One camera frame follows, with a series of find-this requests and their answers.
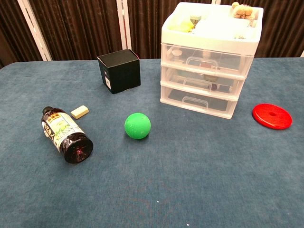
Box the clear drawer with blue box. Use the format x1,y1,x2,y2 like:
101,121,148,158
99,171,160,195
161,64,246,96

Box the beige round lid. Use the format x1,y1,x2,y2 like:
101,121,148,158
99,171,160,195
167,46,182,57

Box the green ball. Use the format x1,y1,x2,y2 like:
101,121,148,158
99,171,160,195
124,112,152,140

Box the black cardboard box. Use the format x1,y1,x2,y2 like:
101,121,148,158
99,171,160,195
97,49,141,95

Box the blue tablecloth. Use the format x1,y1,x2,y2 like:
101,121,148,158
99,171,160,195
0,57,304,228

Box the beige eraser block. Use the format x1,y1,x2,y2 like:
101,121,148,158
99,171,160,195
70,105,90,120

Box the dark sauce bottle green label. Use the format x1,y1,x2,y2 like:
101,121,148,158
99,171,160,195
41,106,94,164

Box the yellow toy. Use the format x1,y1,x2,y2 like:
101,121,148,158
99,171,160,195
168,19,194,33

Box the red disc with hole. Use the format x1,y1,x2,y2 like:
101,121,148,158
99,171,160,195
252,103,293,130

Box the dark brown curtain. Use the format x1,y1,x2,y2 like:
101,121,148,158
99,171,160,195
0,0,304,68

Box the beige plush toy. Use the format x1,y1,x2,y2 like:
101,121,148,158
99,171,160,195
231,1,256,20

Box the white upright frame pole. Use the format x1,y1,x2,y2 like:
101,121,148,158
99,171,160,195
116,0,133,50

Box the white plastic drawer unit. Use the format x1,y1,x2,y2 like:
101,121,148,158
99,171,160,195
160,2,264,119

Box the white slanted frame pole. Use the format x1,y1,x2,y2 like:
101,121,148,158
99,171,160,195
18,0,52,61

